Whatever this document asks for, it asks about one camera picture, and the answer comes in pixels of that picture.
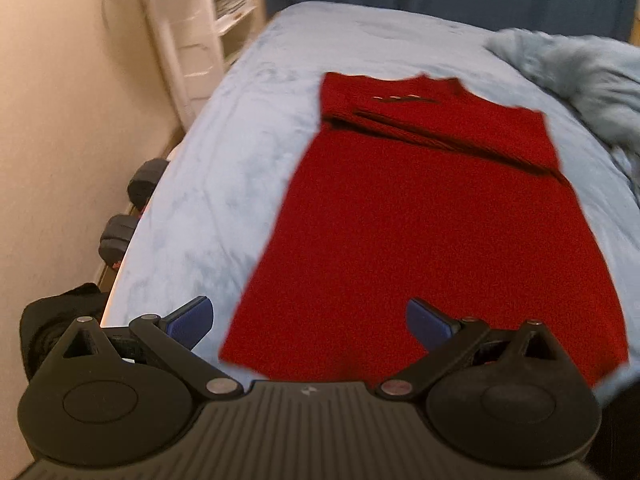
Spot black dumbbell near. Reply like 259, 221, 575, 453
98, 214, 139, 270

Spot light blue bed sheet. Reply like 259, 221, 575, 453
103, 2, 639, 362

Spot black dumbbell far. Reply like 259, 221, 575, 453
127, 158, 169, 211

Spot red knit sweater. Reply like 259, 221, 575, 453
219, 73, 628, 385

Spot white shelf unit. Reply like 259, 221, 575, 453
142, 0, 266, 129

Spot grey-blue fleece blanket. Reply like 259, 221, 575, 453
486, 28, 639, 185

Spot black dumbbell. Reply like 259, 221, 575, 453
98, 214, 139, 270
127, 158, 169, 211

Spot black cloth on floor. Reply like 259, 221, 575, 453
18, 283, 110, 382

